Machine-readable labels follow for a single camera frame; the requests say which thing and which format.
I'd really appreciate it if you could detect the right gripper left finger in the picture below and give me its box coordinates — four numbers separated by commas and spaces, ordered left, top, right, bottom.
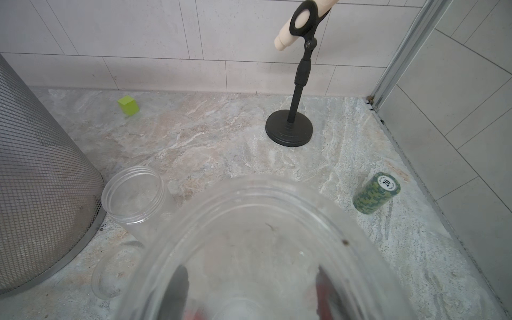
157, 265, 189, 320

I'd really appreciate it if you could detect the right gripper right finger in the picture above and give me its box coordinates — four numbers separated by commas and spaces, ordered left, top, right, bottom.
315, 266, 350, 320

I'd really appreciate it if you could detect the clear jar lid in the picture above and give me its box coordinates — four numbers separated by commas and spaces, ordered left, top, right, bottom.
91, 241, 145, 301

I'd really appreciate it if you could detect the red jar lid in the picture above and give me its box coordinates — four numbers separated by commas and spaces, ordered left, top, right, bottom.
185, 273, 319, 319

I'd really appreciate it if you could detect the red lidded rice jar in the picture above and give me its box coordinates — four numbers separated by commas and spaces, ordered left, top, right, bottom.
115, 175, 416, 319

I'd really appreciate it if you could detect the clear rice jar with lid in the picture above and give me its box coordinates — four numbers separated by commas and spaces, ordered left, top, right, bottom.
101, 166, 178, 246

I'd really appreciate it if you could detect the grey mesh waste bin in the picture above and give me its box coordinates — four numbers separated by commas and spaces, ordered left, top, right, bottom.
1, 60, 105, 297

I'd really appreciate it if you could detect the black stand with round base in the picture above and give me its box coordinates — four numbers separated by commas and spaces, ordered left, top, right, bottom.
265, 0, 331, 147

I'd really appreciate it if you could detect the small green cube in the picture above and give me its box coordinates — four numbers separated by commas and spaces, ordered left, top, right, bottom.
117, 95, 139, 116

